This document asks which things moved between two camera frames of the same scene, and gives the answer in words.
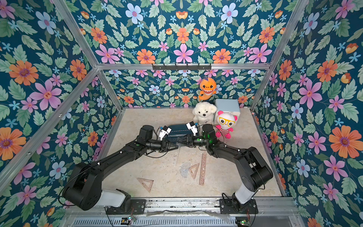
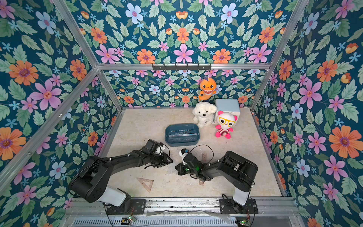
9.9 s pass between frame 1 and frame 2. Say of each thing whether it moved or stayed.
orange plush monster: stayed
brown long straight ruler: stayed
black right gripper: moved
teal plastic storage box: stayed
